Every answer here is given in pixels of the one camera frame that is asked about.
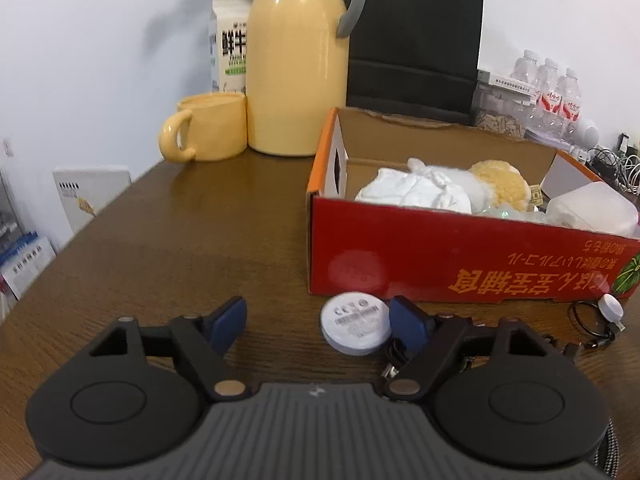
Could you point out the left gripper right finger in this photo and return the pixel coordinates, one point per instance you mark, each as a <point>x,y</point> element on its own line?
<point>432,341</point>

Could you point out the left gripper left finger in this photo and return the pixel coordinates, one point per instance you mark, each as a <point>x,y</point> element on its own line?
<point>197,346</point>

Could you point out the white round puck device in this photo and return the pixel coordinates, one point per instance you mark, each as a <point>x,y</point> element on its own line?
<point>355,323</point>

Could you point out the sheep plush toy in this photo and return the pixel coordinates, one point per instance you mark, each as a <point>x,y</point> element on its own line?
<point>489,183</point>

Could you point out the translucent plastic container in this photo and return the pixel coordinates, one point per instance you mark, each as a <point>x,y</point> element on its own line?
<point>594,207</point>

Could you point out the red cardboard box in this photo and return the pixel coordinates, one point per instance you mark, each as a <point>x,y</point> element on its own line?
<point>442,256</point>

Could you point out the white crumpled cloth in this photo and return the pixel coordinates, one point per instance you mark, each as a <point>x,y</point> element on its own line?
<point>432,190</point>

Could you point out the small wooden cube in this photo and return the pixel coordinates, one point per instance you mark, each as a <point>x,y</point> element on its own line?
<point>536,198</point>

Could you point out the yellow mug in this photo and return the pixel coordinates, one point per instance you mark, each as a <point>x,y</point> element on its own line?
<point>205,128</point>

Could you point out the clear seed container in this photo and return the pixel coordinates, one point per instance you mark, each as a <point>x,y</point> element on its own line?
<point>500,110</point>

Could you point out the middle water bottle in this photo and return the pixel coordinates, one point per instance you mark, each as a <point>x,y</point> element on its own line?
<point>548,99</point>

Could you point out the water bottle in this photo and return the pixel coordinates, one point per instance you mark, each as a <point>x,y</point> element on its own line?
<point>525,67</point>
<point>548,99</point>
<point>571,100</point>

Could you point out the right water bottle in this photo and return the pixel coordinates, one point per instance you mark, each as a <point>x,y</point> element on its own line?
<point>571,100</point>

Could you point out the flat white box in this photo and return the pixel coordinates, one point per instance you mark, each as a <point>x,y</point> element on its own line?
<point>505,83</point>

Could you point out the left water bottle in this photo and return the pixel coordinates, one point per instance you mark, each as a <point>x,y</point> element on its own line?
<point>525,67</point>

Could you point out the black paper bag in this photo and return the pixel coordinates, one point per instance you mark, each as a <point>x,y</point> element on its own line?
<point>416,58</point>

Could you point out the milk carton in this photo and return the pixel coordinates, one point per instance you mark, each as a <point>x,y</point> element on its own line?
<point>227,44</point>

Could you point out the yellow thermos jug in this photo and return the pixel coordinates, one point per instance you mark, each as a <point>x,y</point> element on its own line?
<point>296,70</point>

